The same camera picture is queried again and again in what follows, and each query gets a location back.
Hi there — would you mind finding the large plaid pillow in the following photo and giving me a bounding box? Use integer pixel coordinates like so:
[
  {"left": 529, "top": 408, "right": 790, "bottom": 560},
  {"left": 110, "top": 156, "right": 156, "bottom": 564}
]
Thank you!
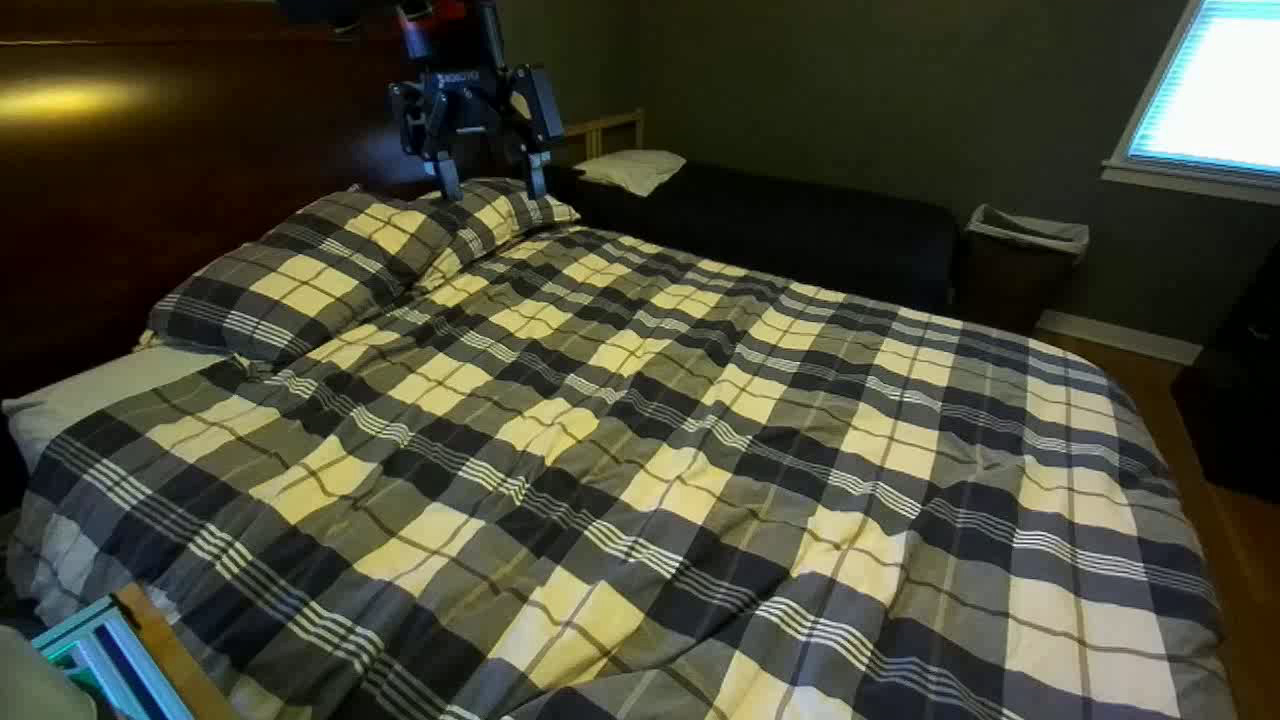
[{"left": 140, "top": 197, "right": 459, "bottom": 375}]

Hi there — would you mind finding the bright window white frame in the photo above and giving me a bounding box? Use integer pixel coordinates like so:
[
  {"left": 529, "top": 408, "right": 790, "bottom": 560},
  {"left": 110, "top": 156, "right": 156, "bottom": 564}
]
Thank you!
[{"left": 1099, "top": 0, "right": 1280, "bottom": 210}]

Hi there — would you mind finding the dark wooden headboard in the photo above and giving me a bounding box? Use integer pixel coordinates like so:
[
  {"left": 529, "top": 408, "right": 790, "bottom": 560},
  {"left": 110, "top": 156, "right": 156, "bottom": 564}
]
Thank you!
[{"left": 0, "top": 0, "right": 515, "bottom": 404}]

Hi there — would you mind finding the yellow grey plaid blanket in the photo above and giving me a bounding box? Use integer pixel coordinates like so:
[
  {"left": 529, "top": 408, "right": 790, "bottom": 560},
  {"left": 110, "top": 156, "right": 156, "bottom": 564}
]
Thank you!
[{"left": 3, "top": 215, "right": 1238, "bottom": 720}]

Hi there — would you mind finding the white pillow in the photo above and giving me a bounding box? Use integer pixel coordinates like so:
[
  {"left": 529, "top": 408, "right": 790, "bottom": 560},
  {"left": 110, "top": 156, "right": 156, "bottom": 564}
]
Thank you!
[{"left": 574, "top": 145, "right": 694, "bottom": 201}]

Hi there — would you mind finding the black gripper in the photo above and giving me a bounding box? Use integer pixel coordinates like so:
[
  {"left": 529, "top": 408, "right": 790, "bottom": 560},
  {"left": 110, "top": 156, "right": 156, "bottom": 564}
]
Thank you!
[{"left": 383, "top": 62, "right": 574, "bottom": 209}]

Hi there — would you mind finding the teal framed object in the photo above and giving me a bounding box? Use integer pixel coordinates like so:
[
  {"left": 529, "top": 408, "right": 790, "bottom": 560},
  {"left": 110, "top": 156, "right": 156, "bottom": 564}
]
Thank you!
[{"left": 27, "top": 593, "right": 200, "bottom": 720}]

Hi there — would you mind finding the grey rounded object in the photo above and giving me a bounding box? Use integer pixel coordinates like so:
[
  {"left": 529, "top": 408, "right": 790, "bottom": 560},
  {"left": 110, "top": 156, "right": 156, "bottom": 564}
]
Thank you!
[{"left": 0, "top": 618, "right": 100, "bottom": 720}]

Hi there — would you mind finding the black daybed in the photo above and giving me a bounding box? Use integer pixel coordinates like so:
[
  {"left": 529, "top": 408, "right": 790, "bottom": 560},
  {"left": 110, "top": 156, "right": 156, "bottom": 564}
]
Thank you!
[{"left": 549, "top": 156, "right": 967, "bottom": 318}]

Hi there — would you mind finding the light wooden bed frame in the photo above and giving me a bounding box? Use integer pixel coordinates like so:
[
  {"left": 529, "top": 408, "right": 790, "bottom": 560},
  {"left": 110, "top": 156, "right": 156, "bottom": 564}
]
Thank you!
[{"left": 557, "top": 109, "right": 651, "bottom": 168}]

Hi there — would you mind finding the small plaid pillow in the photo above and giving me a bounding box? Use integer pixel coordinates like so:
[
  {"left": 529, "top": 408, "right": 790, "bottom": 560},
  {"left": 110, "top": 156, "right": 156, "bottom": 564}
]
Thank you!
[{"left": 411, "top": 170, "right": 586, "bottom": 276}]

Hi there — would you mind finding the light wooden plank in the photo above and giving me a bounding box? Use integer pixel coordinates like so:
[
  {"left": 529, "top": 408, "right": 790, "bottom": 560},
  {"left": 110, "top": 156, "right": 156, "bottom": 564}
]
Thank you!
[{"left": 110, "top": 575, "right": 239, "bottom": 720}]

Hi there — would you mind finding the black dresser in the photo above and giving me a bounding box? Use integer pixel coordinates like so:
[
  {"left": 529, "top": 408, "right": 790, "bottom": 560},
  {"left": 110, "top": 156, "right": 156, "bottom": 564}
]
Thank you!
[{"left": 1169, "top": 244, "right": 1280, "bottom": 511}]

